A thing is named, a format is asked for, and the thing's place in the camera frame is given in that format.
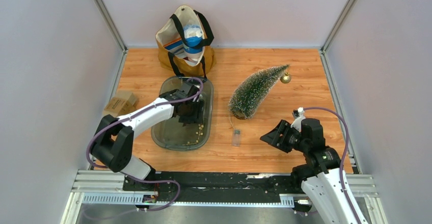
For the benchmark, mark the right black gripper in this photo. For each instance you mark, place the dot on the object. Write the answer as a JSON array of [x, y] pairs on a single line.
[[273, 139]]

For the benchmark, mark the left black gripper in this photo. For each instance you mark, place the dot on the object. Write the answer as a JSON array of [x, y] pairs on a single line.
[[198, 116]]

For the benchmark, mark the gold bead garland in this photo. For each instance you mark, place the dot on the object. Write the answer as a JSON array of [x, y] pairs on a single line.
[[193, 134]]

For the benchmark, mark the small frosted christmas tree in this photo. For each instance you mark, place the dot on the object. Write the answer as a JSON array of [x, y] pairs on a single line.
[[249, 95]]

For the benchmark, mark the gold bell ornament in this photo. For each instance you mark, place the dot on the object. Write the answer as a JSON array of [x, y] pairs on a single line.
[[286, 78]]

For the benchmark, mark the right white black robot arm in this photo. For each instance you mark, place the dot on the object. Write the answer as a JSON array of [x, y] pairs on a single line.
[[322, 177]]

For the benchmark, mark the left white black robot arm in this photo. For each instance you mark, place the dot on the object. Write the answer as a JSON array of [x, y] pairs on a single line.
[[113, 140]]

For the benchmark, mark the clear glass tray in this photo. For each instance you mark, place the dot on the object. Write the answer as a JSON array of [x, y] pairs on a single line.
[[170, 134]]

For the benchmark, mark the clear plastic battery box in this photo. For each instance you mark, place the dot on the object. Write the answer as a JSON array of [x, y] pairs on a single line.
[[236, 138]]

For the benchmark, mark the yellow canvas tote bag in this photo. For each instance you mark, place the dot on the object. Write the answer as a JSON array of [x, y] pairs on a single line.
[[170, 39]]

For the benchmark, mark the cardboard wrapped felt pads pack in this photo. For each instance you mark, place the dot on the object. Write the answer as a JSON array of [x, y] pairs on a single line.
[[123, 102]]

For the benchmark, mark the blue white bottle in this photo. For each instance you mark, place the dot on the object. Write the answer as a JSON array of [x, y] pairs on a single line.
[[193, 35]]

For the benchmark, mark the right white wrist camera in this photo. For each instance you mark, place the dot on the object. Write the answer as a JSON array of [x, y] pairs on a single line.
[[298, 115]]

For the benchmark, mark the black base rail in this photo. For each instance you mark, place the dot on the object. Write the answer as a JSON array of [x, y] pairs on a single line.
[[217, 187]]

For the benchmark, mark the aluminium frame rail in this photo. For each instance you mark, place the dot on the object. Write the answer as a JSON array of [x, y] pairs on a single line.
[[105, 187]]

